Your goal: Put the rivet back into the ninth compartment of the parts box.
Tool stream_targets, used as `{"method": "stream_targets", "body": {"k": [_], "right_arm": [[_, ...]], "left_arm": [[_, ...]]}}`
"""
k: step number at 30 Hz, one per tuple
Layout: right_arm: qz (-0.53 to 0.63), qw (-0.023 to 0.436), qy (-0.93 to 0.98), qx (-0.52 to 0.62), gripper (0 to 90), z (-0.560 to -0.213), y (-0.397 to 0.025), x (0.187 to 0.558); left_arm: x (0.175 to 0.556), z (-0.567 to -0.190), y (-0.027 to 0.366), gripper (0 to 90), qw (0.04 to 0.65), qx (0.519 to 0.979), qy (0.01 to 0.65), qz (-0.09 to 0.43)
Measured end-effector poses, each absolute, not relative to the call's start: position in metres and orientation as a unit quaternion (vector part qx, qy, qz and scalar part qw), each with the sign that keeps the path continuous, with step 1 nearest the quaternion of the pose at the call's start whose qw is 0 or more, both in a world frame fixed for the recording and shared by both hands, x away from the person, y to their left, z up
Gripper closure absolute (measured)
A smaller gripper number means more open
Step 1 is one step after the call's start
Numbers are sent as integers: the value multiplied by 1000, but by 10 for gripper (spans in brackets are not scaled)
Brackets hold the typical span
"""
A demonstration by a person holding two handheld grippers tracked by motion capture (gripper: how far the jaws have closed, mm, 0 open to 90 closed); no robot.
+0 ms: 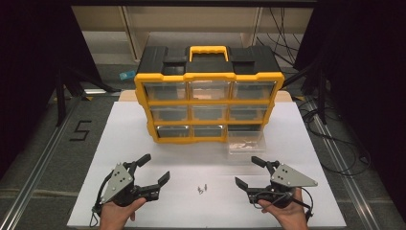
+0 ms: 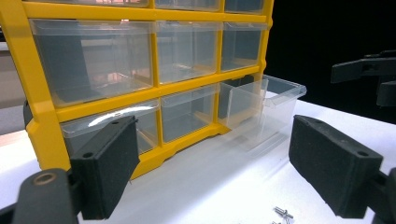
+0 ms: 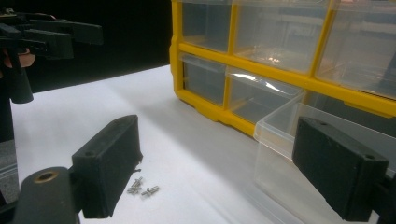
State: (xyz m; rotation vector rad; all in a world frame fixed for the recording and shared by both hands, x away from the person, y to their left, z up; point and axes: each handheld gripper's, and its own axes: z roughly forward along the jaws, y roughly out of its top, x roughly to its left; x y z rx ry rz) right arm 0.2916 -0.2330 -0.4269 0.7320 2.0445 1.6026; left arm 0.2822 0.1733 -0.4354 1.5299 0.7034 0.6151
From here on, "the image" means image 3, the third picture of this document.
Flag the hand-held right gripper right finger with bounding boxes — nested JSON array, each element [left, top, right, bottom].
[[292, 116, 390, 222]]

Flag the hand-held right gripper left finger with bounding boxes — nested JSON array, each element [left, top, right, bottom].
[[71, 114, 144, 219]]

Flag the clear plastic drawer bin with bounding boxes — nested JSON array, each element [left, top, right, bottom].
[[253, 92, 396, 224]]

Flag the yellow black organizer cabinet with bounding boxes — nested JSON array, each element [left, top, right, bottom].
[[168, 0, 396, 138]]

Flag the black curtain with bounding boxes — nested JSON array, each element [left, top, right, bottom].
[[0, 0, 174, 94]]

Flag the white table cover sheet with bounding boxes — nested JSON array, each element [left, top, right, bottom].
[[10, 64, 396, 224]]

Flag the rows of clear drawers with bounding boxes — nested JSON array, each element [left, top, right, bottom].
[[178, 0, 396, 125]]

